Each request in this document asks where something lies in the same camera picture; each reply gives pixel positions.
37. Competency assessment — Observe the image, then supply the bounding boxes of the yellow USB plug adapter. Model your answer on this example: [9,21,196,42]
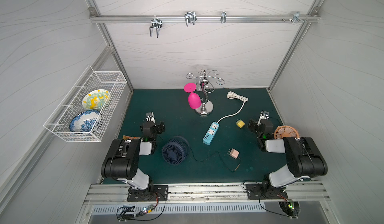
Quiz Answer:
[236,120,245,128]

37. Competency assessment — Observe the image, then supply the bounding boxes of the pink USB plug adapter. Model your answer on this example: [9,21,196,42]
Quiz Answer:
[228,148,240,159]

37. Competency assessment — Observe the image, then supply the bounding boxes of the light blue power strip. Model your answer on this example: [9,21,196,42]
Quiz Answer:
[203,122,220,146]

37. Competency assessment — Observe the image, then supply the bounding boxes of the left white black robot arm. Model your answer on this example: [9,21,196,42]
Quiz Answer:
[101,112,166,192]

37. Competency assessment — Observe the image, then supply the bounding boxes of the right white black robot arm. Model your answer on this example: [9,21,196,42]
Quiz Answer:
[248,111,328,193]

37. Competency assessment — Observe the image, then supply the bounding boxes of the dark blue desk fan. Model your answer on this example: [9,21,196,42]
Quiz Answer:
[162,136,190,165]

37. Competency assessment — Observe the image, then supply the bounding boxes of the orange snack packet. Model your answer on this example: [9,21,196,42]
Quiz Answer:
[123,135,141,140]

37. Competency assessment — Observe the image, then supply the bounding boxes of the pink plastic wine glass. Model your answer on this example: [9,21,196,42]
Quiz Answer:
[184,83,202,109]

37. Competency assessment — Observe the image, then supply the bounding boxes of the chrome glass holder stand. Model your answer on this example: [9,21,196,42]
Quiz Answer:
[186,65,225,117]

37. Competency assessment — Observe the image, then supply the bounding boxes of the yellow green patterned plate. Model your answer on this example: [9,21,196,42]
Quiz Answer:
[82,89,110,110]

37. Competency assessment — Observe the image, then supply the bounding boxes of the blue white patterned plate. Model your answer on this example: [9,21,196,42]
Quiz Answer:
[69,110,102,132]

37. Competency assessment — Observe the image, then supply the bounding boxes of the left double metal hook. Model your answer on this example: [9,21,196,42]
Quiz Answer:
[149,17,163,38]

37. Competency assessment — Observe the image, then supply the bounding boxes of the double metal hook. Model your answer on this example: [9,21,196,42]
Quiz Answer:
[149,17,163,38]
[184,11,197,27]

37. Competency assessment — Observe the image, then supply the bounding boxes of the middle double metal hook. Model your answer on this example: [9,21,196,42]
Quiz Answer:
[184,11,197,27]

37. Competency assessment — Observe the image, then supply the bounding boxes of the small single metal hook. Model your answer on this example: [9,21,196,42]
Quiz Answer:
[221,11,227,24]

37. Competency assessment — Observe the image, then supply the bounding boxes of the white power strip cable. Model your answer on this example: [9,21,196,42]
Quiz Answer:
[216,91,249,124]

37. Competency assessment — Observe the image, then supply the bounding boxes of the black blue fan USB cable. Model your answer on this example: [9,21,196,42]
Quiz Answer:
[188,147,242,173]

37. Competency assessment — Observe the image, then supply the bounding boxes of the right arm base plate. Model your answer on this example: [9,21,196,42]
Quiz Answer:
[245,183,288,200]

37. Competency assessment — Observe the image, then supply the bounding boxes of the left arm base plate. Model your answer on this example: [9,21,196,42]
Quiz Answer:
[127,185,169,202]

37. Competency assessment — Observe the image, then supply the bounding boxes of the white wire wall basket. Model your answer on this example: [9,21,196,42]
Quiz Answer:
[44,66,127,142]

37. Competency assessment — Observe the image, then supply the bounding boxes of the aluminium front rail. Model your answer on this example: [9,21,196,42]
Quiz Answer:
[83,181,331,206]

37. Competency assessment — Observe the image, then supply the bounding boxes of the aluminium rail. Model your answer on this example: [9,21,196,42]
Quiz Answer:
[90,14,321,24]
[83,181,331,206]

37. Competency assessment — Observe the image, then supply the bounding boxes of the left black base cables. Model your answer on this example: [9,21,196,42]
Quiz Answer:
[116,193,166,224]

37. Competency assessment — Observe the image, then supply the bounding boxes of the right black base cable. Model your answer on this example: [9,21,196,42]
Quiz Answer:
[258,193,300,219]

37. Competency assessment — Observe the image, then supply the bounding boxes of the right metal hook bracket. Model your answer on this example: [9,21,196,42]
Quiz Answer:
[282,12,309,24]

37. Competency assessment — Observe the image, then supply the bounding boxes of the aluminium top rail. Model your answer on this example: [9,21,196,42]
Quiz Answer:
[90,14,321,24]

